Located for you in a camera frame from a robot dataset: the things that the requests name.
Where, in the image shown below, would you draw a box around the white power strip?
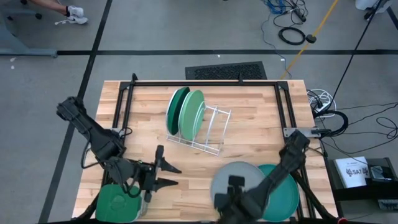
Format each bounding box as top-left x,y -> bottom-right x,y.
315,101 -> 332,114

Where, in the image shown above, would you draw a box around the thick black cable loop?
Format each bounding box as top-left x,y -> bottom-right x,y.
313,109 -> 349,138

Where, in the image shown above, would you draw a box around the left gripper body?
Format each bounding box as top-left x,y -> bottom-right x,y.
133,144 -> 165,203

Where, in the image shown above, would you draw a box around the grey plate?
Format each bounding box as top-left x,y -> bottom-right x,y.
210,161 -> 266,218

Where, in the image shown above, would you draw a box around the black straight pole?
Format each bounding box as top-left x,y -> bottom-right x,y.
326,0 -> 392,110

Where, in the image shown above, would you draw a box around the white cable bundle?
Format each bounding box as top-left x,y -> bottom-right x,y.
307,88 -> 337,119

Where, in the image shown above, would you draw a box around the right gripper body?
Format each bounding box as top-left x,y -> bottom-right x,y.
213,192 -> 253,224

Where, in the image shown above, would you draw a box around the thin black floor cables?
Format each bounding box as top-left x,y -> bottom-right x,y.
322,102 -> 398,158

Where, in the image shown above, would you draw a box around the black side cart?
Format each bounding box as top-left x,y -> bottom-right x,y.
325,157 -> 398,202

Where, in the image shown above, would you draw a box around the teal plate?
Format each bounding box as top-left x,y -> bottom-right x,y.
257,164 -> 300,223

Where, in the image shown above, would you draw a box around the blue cable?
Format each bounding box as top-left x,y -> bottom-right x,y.
260,0 -> 293,78

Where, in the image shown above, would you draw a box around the yellow cable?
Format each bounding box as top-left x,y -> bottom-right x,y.
279,0 -> 340,80

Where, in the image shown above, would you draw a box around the green lidded clear container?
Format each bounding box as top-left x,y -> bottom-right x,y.
95,184 -> 149,223

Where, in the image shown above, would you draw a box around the black floor vent grille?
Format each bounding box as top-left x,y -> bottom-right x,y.
185,61 -> 268,80

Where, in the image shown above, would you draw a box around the white wire dish rack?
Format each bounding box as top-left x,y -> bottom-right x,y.
165,86 -> 233,157

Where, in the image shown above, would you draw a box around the person's leg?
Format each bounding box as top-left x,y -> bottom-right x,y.
28,0 -> 70,16

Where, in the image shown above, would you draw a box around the person's white shoe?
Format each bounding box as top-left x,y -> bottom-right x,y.
66,5 -> 86,18
55,15 -> 89,26

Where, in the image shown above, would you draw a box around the white printed booklet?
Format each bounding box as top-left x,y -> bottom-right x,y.
333,156 -> 371,189

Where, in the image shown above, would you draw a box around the dark green plate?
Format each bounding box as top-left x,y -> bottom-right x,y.
166,86 -> 191,136

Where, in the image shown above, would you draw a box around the coiled black cable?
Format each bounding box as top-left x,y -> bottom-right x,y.
277,26 -> 307,46

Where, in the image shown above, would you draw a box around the grey chair base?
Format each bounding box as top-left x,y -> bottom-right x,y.
0,9 -> 58,58

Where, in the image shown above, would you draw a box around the black metal table frame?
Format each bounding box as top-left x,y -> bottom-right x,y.
73,73 -> 338,224

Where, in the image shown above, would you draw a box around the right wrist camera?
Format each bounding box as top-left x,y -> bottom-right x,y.
228,175 -> 246,188

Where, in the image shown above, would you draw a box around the light green plate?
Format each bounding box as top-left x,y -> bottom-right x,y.
178,90 -> 206,142

